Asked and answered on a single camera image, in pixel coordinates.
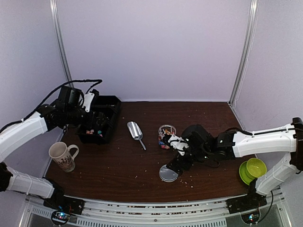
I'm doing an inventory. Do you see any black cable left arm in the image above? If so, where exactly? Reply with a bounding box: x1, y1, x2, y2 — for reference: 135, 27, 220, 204
0, 79, 103, 133

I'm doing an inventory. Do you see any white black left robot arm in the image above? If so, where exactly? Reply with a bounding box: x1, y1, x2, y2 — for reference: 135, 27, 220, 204
0, 86, 105, 210

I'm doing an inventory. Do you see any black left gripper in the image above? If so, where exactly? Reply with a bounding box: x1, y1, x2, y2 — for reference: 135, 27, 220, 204
65, 106, 108, 130

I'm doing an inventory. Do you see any aluminium corner post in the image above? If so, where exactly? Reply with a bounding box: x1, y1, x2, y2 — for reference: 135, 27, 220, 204
229, 0, 259, 107
49, 0, 72, 81

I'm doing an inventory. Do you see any black three-compartment candy tray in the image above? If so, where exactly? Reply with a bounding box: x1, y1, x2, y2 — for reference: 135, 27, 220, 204
76, 96, 121, 145

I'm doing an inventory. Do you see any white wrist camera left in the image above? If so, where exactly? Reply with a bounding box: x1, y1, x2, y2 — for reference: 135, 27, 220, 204
83, 89, 99, 113

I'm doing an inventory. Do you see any beige patterned ceramic mug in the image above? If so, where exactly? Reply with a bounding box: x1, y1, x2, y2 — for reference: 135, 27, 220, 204
48, 142, 79, 173

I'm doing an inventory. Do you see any silver metal scoop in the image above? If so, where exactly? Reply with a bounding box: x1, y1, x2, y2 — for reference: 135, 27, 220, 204
127, 121, 146, 150

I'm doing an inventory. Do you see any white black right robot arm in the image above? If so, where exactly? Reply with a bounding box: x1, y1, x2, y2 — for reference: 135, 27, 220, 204
159, 117, 303, 209

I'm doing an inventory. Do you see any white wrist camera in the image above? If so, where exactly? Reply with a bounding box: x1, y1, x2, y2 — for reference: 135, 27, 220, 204
83, 89, 99, 113
168, 135, 189, 156

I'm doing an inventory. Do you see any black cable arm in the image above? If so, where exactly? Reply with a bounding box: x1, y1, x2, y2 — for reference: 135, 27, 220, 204
0, 79, 103, 133
222, 127, 296, 138

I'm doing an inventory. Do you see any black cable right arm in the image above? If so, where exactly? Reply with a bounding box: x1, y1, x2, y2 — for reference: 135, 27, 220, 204
222, 127, 296, 138

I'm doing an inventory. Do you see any aluminium corner post left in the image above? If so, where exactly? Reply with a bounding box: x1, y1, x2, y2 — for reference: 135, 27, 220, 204
49, 0, 72, 81

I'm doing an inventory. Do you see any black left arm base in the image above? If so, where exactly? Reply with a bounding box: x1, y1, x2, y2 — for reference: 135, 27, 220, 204
42, 179, 85, 227

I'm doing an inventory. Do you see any green bowl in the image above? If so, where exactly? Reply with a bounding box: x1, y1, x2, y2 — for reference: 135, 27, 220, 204
245, 158, 267, 179

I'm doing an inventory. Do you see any silver metal jar lid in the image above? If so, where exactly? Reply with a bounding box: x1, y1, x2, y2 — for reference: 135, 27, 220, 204
159, 165, 178, 183

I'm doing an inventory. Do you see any aluminium corner post right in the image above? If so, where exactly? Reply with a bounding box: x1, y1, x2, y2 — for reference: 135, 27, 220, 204
229, 0, 259, 107

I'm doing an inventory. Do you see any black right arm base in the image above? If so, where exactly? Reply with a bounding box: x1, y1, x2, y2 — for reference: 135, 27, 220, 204
226, 179, 267, 225

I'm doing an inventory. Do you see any green saucer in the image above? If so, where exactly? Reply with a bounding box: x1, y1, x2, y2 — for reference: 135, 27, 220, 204
239, 161, 255, 185

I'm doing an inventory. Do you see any clear plastic jar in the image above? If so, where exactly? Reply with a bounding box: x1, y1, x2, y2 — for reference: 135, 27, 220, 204
158, 124, 177, 150

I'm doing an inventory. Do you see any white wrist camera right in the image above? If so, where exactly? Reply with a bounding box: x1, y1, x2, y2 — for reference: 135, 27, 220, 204
168, 135, 189, 156

